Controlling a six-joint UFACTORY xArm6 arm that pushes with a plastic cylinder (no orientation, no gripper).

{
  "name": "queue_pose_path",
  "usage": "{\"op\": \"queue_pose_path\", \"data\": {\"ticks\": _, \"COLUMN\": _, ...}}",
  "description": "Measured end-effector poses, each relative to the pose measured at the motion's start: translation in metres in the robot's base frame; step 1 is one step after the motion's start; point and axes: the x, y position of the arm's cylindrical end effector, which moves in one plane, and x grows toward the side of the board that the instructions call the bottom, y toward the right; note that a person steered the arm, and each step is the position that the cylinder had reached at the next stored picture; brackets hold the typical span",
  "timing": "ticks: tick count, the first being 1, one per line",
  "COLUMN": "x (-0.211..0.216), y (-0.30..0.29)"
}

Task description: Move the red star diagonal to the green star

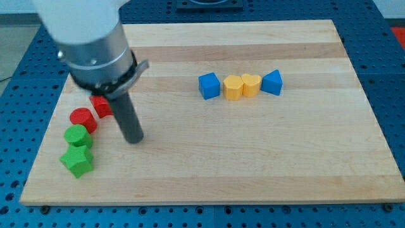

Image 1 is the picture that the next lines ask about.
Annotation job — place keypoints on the blue triangle block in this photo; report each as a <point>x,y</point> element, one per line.
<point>272,83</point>

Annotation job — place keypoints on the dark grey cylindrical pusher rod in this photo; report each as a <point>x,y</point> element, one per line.
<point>126,117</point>

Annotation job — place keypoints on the red cylinder block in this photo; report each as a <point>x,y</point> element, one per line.
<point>83,116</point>

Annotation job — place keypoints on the green cylinder block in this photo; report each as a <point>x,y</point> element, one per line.
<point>77,135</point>

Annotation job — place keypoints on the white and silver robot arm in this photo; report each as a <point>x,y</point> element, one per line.
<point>92,42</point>

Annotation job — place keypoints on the yellow hexagon block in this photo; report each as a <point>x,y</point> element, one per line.
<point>233,87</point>

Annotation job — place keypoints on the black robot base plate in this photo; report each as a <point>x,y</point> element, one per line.
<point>188,5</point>

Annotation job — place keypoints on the green star block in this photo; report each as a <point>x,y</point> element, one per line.
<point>78,160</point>

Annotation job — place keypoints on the yellow heart block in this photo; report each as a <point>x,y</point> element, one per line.
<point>252,84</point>

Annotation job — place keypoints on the light wooden board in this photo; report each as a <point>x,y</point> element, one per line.
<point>317,142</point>

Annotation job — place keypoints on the red star block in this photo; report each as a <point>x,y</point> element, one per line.
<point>101,106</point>

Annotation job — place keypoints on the blue cube block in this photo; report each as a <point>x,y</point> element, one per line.
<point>209,85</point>

